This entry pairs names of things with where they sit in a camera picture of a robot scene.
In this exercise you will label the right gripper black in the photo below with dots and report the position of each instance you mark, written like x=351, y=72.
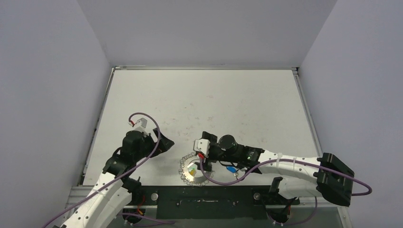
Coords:
x=210, y=157

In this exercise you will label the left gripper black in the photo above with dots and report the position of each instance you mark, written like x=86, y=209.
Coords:
x=167, y=143

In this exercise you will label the metal disc with key rings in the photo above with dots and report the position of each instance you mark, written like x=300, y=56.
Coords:
x=189, y=161

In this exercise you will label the key with blue tag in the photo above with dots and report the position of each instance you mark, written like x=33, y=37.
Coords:
x=233, y=170

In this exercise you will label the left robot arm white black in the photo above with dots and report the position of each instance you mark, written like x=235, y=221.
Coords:
x=114, y=188

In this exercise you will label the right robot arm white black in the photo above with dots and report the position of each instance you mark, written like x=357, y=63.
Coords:
x=325, y=176

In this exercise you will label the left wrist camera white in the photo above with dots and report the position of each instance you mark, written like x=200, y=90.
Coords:
x=140, y=123

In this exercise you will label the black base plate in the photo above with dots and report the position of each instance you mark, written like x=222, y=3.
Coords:
x=208, y=202

